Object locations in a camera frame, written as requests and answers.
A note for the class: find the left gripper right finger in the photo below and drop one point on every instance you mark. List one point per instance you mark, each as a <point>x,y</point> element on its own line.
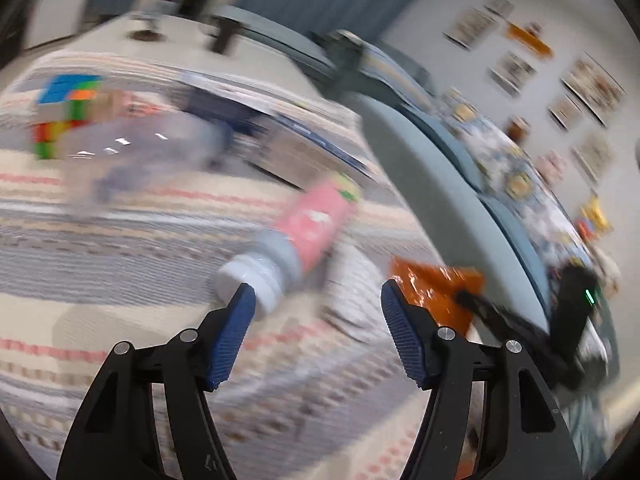
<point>522,434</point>

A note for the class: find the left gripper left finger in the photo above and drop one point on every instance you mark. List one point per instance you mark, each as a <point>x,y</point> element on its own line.
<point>114,436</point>

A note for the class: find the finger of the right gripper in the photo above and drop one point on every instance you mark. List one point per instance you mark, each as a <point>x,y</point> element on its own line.
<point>505,325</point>

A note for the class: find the orange snack wrapper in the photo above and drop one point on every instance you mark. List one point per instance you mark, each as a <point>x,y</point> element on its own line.
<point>434,287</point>

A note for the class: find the pink label plastic bottle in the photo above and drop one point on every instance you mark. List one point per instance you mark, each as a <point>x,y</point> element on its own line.
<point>280,256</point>

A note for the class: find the clear crushed plastic bottle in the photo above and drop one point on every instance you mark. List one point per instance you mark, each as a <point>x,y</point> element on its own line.
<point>105,161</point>

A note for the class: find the white blue milk carton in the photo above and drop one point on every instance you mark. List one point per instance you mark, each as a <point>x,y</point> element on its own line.
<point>296,154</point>

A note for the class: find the multicolour puzzle cube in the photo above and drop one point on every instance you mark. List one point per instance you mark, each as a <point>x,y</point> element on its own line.
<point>62,105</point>

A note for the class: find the teal fabric sofa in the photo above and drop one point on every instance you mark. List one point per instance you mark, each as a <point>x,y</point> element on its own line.
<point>430,167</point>

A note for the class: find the floral sofa cushion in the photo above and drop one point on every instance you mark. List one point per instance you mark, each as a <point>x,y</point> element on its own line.
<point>510,176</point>

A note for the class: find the striped woven tablecloth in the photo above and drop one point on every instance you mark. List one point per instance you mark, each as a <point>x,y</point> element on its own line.
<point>317,391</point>

